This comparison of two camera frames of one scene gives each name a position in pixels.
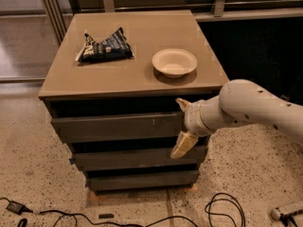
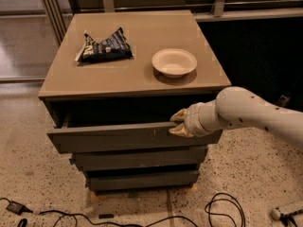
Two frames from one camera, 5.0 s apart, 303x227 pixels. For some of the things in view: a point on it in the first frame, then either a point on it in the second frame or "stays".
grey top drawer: x=120 y=128 → x=129 y=138
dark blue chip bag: x=114 y=47 stays
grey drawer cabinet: x=111 y=85 stays
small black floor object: x=105 y=216 stays
